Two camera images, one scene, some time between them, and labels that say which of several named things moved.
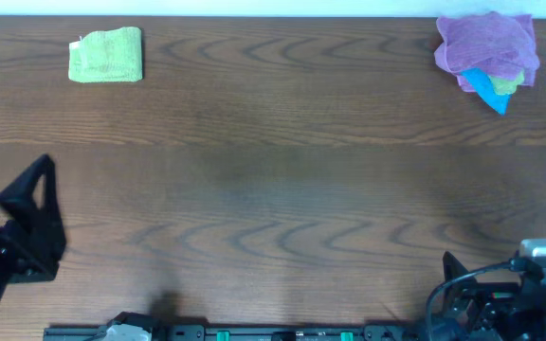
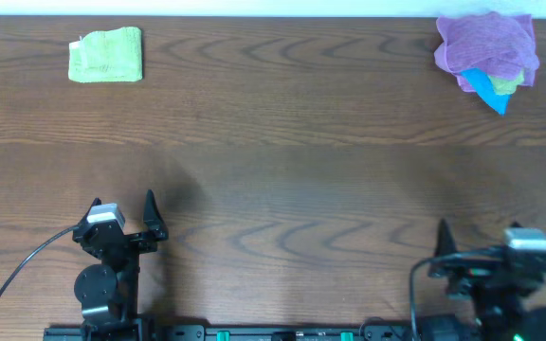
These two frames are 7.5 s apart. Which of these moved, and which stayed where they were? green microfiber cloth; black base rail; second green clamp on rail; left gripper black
Moved: left gripper black
Stayed: green microfiber cloth; second green clamp on rail; black base rail
